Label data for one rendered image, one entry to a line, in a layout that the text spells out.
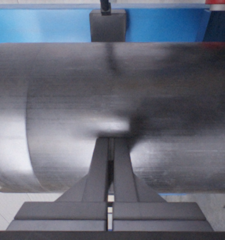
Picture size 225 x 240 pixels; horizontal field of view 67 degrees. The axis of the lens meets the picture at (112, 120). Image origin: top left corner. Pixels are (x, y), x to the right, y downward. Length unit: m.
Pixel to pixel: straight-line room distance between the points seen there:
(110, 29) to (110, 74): 0.35
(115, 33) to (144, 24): 0.12
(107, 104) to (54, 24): 0.49
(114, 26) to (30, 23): 0.27
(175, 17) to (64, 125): 0.52
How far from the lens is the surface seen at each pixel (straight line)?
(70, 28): 0.61
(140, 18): 0.60
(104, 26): 0.51
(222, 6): 0.48
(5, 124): 0.19
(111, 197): 4.73
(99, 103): 0.16
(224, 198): 0.65
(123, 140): 0.15
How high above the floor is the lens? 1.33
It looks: level
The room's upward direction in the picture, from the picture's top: 90 degrees counter-clockwise
